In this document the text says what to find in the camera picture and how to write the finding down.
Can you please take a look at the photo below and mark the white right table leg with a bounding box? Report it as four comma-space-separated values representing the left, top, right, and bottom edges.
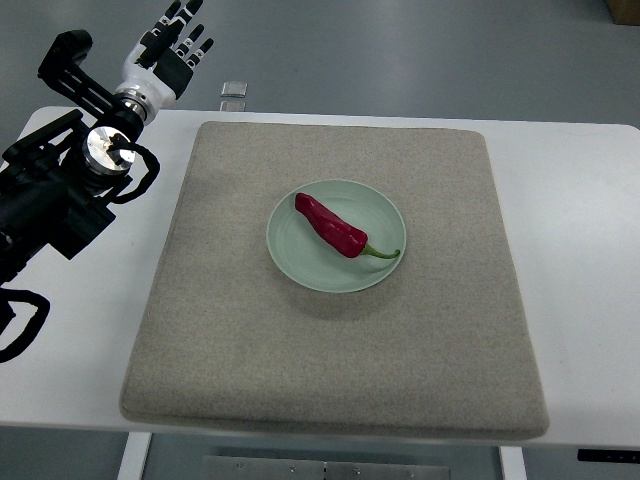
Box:
499, 446, 528, 480

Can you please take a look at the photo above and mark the silver floor outlet plate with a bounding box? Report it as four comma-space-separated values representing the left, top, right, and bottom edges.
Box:
220, 81, 248, 98

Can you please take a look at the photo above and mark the white table leg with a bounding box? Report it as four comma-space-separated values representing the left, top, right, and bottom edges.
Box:
116, 432, 152, 480
499, 446, 528, 480

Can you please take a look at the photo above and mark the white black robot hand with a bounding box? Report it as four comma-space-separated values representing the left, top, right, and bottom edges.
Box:
115, 0, 214, 124

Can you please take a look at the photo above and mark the red pepper with green stem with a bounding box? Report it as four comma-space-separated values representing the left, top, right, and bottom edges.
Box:
294, 192, 401, 260

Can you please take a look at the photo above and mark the black sleeved cable loop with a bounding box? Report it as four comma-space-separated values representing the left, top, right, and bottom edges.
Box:
0, 285, 52, 364

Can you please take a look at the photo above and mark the black table control panel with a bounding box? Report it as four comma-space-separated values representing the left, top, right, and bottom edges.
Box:
577, 449, 640, 464

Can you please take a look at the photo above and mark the white left table leg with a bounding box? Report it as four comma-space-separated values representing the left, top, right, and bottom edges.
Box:
116, 432, 152, 480

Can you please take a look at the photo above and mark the cardboard box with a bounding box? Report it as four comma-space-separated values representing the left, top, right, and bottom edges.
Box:
606, 0, 640, 26

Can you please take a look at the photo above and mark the light green round plate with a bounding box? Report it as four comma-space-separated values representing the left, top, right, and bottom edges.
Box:
266, 179, 407, 293

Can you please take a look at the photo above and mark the beige fabric mat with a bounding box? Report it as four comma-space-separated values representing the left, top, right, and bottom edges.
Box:
120, 121, 549, 440

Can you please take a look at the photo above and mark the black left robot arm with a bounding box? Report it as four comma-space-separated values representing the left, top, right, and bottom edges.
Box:
1, 30, 160, 282

